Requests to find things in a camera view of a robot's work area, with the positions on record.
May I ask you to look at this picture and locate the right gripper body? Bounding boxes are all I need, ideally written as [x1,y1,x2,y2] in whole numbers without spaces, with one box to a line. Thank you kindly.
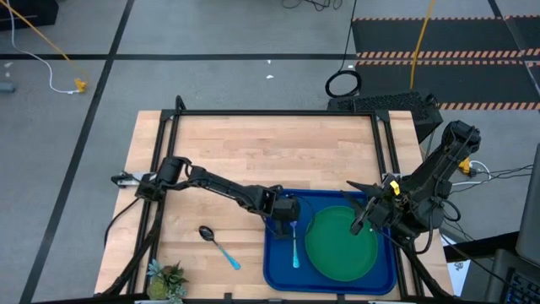
[365,176,408,231]

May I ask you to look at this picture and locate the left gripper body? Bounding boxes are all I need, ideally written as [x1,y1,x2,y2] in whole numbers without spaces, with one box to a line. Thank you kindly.
[267,196,302,223]

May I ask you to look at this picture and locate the fork with blue handle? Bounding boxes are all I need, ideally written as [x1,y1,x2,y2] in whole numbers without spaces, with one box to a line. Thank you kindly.
[289,220,301,269]

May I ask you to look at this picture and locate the green round plate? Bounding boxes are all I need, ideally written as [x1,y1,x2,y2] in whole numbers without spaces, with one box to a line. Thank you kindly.
[304,205,380,283]

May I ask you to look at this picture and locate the spoon with blue handle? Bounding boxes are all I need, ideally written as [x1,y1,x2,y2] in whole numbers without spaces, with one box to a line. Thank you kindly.
[197,225,242,272]

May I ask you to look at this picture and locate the blue plastic tray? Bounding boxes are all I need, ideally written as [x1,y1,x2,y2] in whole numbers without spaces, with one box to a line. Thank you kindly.
[262,188,398,296]

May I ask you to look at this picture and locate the white paper sheet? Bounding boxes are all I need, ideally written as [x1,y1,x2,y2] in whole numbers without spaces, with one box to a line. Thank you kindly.
[440,234,473,296]

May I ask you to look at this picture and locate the small succulent plant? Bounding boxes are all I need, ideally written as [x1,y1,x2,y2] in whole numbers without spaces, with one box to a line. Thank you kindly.
[145,258,190,304]

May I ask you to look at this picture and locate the dark desk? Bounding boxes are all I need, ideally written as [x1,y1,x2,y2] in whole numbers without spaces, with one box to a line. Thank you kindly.
[442,230,540,304]

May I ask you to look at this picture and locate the grey monitor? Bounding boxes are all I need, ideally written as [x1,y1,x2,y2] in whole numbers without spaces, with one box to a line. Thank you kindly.
[515,143,540,268]

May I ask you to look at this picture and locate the black keyboard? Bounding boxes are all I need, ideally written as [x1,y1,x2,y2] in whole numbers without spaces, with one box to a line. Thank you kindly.
[504,269,540,304]

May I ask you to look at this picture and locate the black hazard-striped floor mat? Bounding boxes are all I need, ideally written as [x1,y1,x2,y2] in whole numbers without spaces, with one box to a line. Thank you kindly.
[351,15,540,111]

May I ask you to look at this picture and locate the black box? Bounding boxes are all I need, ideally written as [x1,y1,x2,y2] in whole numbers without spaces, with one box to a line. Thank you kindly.
[0,0,59,31]

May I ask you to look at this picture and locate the black aluminium table frame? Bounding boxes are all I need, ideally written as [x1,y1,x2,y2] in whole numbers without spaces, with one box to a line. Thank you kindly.
[94,95,456,301]

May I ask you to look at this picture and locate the white power cable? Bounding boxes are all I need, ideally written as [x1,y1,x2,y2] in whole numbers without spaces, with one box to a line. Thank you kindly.
[451,159,493,187]

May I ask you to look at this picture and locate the hanging black cable with coil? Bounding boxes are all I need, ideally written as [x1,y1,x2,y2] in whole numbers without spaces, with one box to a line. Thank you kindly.
[324,0,363,100]

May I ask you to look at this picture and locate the black power cable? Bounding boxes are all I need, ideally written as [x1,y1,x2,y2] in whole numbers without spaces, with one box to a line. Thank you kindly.
[484,164,535,181]

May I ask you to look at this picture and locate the hanging yellow cable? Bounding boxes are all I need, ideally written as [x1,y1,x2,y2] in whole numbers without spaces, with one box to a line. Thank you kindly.
[409,0,438,91]

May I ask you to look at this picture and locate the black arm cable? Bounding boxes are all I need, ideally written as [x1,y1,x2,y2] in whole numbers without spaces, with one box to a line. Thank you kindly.
[103,195,143,248]

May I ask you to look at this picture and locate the black floor cables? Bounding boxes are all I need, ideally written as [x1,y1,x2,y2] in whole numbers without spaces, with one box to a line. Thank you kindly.
[281,0,343,13]

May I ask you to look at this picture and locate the white floor cable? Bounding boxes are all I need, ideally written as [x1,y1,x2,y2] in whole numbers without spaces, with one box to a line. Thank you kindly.
[4,0,81,95]

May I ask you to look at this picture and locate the yellow floor cable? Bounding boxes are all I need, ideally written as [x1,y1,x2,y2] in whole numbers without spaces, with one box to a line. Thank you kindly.
[0,0,89,95]

